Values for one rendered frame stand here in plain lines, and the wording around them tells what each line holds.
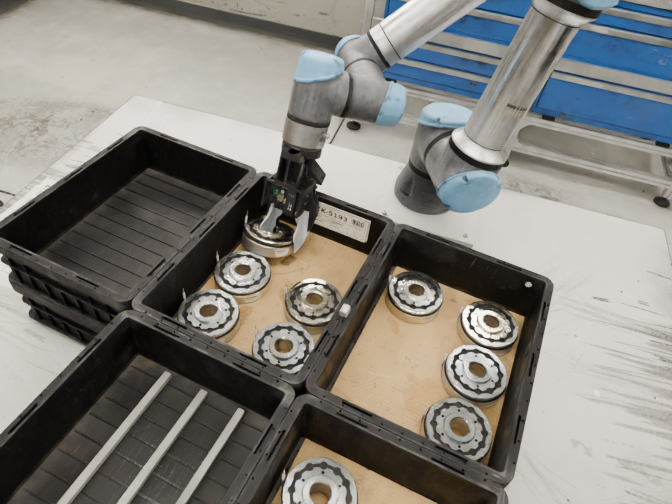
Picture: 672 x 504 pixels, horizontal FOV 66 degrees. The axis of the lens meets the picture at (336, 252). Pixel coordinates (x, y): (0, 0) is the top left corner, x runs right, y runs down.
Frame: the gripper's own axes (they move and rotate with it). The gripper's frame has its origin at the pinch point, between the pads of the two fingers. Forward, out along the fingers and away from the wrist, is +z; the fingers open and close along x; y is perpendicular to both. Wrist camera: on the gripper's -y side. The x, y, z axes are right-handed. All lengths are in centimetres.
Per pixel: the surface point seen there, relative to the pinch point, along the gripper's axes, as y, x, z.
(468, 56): -182, 11, -30
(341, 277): 0.1, 12.9, 3.1
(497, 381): 13.0, 44.4, 3.4
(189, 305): 19.7, -7.8, 7.9
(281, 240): 2.7, 0.3, -1.2
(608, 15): -177, 61, -61
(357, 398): 21.6, 24.5, 10.6
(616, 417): -5, 71, 13
